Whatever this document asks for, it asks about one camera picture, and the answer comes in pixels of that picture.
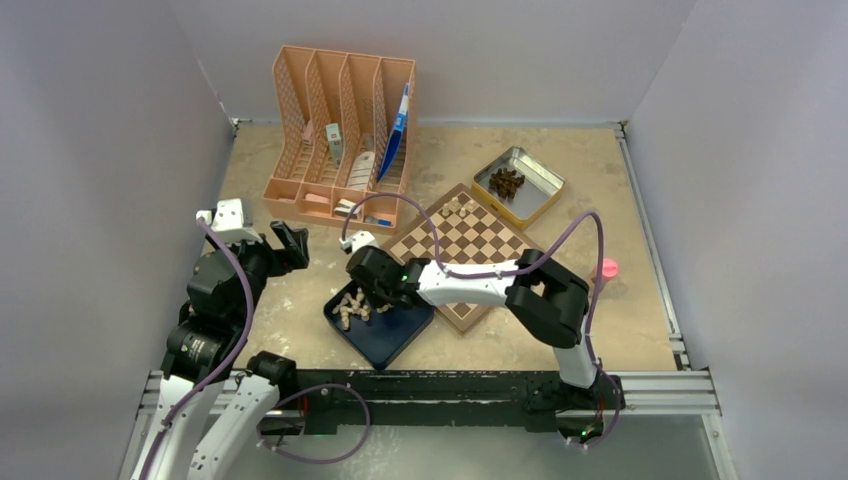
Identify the white labelled tube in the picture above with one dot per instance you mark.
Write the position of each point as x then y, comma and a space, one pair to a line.
361, 170

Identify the pink capped small bottle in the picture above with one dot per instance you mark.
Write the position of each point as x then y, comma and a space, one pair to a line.
609, 270

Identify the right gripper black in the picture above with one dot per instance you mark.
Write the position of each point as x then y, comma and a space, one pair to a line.
373, 297

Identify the blue folder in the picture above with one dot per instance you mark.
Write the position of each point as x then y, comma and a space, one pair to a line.
396, 133

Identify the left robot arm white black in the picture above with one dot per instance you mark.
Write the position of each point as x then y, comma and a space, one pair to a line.
212, 330

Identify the pink eraser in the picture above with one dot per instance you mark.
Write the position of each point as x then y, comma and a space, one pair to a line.
315, 198

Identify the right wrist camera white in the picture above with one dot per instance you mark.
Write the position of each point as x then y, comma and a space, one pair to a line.
357, 241

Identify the yellow metal tin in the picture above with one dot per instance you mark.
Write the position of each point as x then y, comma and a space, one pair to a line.
542, 188

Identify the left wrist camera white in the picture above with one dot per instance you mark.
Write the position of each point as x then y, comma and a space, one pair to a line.
231, 220

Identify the green white small box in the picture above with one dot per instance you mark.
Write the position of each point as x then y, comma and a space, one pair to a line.
335, 143

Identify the white stapler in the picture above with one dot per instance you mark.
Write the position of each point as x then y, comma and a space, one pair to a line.
346, 208

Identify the dark blue tray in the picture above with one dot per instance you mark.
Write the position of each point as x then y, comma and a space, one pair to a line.
384, 336

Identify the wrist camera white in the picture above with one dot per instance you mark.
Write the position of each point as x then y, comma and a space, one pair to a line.
231, 220
357, 241

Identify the pile of dark chess pieces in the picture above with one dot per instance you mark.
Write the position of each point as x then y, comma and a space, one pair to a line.
505, 183

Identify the wooden chess board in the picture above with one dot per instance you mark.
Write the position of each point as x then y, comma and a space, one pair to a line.
483, 236

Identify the pink plastic desk organizer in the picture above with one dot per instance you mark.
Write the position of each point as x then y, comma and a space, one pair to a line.
361, 93

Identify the pile of light chess pieces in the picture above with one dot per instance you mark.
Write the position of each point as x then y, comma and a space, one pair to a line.
356, 305

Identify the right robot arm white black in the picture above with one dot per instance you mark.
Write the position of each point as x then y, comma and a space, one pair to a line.
552, 303

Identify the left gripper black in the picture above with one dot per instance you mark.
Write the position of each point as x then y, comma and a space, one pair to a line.
282, 260

